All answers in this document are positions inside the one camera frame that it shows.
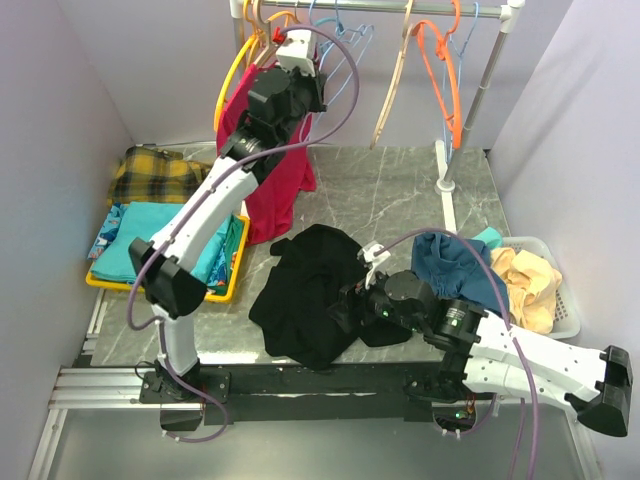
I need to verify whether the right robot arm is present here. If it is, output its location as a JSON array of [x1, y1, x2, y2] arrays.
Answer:
[[327, 271, 633, 437]]

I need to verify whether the orange plastic hanger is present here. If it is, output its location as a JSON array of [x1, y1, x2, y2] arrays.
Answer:
[[413, 0, 464, 150]]

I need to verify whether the yellow plastic tray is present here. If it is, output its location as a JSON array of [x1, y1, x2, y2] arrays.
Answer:
[[85, 215, 250, 304]]

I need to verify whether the beige hanger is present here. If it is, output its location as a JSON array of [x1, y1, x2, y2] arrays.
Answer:
[[247, 0, 299, 68]]

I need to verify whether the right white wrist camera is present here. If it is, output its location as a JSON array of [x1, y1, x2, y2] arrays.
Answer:
[[357, 241, 391, 290]]

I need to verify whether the black shirt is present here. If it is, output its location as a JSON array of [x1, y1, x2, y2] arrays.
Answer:
[[249, 224, 412, 370]]

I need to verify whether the blue patterned cloth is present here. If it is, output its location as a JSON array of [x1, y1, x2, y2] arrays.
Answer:
[[88, 203, 127, 261]]

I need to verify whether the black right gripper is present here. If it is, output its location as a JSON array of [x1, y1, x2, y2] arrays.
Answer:
[[325, 263, 425, 333]]

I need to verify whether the yellow plastic hanger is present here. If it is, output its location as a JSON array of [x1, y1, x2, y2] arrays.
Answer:
[[212, 1, 285, 132]]

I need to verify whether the folded turquoise cloth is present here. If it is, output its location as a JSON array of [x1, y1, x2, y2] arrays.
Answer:
[[91, 202, 215, 284]]

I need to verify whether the yellow plaid shirt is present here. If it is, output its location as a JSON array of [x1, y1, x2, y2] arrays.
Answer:
[[107, 146, 211, 205]]

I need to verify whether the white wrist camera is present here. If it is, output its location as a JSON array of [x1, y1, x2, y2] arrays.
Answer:
[[357, 241, 391, 290], [272, 28, 317, 77]]

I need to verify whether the light blue wavy hanger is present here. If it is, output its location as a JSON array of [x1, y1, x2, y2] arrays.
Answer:
[[313, 17, 347, 42]]

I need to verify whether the white perforated plastic basket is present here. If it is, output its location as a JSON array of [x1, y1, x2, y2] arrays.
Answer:
[[503, 236, 581, 340]]

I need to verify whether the turquoise t shirt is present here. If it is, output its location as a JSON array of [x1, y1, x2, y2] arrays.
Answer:
[[473, 227, 504, 250]]

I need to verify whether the dark blue shirt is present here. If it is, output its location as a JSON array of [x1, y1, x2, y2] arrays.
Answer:
[[411, 233, 509, 315]]

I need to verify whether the black base bar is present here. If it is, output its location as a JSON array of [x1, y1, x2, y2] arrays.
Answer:
[[139, 362, 474, 432]]

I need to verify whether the magenta pink shirt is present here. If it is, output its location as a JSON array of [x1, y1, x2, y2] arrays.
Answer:
[[216, 66, 316, 245]]

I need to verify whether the green printed garment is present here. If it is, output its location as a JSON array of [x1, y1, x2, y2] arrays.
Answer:
[[206, 215, 244, 296]]

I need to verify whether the wooden hanger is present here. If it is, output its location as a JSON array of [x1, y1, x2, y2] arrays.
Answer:
[[369, 0, 414, 149]]

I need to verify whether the white clothes rack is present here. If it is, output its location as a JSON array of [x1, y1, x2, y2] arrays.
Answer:
[[227, 0, 526, 239]]

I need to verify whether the thin blue wire hanger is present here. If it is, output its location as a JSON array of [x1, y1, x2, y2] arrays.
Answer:
[[441, 2, 480, 165]]

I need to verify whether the cream beige shirt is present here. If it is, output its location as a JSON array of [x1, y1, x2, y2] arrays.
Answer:
[[491, 247, 563, 334]]

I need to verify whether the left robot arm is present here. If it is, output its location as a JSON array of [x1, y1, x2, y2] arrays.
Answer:
[[128, 64, 327, 402]]

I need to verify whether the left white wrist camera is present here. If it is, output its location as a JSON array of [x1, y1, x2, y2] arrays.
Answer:
[[272, 28, 317, 77]]

